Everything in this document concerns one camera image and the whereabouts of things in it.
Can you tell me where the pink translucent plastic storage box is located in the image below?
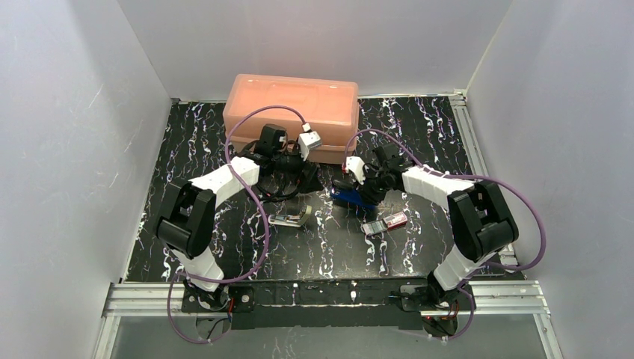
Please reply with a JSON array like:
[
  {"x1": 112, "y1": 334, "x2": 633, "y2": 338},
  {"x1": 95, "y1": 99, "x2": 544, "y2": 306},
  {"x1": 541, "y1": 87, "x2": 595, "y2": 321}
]
[{"x1": 223, "y1": 74, "x2": 360, "y2": 165}]

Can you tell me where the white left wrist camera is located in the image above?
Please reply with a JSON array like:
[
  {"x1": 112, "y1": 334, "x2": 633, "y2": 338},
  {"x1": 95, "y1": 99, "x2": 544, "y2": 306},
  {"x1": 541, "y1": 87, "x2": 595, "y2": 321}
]
[{"x1": 298, "y1": 123, "x2": 322, "y2": 161}]

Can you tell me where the aluminium frame rail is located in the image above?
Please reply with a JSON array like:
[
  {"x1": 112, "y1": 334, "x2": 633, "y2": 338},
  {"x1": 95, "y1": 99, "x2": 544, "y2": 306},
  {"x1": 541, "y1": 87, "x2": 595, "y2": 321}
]
[
  {"x1": 102, "y1": 280, "x2": 551, "y2": 317},
  {"x1": 448, "y1": 89, "x2": 517, "y2": 265}
]

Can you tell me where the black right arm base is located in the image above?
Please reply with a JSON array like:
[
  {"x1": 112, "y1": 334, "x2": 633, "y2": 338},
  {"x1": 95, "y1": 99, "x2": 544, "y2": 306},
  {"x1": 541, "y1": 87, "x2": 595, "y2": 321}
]
[{"x1": 394, "y1": 283, "x2": 473, "y2": 316}]

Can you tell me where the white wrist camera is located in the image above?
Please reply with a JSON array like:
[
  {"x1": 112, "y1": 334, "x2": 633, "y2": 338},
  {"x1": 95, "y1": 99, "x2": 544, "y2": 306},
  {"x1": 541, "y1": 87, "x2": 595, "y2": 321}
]
[
  {"x1": 342, "y1": 156, "x2": 366, "y2": 185},
  {"x1": 298, "y1": 123, "x2": 322, "y2": 161}
]

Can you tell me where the coiled black usb cable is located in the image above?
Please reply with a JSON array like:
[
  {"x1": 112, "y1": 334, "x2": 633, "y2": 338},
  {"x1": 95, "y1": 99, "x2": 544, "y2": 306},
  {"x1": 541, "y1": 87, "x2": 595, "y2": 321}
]
[{"x1": 247, "y1": 168, "x2": 304, "y2": 203}]

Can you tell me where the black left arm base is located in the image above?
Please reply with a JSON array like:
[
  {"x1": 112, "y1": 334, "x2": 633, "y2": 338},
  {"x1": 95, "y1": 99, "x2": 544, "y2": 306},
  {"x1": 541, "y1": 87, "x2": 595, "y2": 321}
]
[{"x1": 181, "y1": 283, "x2": 255, "y2": 313}]

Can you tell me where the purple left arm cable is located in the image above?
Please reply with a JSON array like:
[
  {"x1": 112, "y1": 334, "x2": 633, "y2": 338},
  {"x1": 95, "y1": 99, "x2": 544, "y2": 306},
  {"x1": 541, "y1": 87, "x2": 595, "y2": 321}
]
[{"x1": 166, "y1": 105, "x2": 308, "y2": 346}]

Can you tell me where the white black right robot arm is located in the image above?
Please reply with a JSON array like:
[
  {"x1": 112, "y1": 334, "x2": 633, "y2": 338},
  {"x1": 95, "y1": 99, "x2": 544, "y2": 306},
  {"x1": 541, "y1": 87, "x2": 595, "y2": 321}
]
[{"x1": 343, "y1": 144, "x2": 519, "y2": 292}]

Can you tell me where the aluminium right frame rail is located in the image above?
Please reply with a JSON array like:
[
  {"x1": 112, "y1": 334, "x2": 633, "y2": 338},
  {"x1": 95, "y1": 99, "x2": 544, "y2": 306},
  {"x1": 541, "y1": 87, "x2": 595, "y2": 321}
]
[{"x1": 448, "y1": 89, "x2": 517, "y2": 265}]

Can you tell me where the aluminium front frame rail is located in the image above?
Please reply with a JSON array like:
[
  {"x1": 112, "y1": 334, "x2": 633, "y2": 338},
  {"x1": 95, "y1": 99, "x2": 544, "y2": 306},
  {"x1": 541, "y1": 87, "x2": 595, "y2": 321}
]
[{"x1": 102, "y1": 280, "x2": 551, "y2": 317}]

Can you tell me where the red white staple box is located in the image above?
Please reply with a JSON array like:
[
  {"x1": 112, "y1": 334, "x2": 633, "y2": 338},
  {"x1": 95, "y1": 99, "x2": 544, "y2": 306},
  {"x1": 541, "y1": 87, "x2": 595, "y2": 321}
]
[{"x1": 361, "y1": 212, "x2": 408, "y2": 236}]

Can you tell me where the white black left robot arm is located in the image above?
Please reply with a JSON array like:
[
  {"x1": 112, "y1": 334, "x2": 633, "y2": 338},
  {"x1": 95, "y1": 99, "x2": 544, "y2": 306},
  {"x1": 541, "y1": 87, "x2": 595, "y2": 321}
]
[{"x1": 154, "y1": 124, "x2": 323, "y2": 292}]

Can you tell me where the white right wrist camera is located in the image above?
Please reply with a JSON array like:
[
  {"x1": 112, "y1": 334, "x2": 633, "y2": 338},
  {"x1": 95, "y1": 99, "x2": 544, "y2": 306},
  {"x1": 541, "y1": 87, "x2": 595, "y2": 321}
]
[{"x1": 342, "y1": 156, "x2": 366, "y2": 185}]

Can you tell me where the black marble pattern mat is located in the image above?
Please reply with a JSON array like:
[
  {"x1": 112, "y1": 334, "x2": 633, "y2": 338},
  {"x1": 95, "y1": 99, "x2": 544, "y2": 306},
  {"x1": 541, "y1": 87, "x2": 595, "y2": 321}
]
[{"x1": 126, "y1": 96, "x2": 471, "y2": 282}]

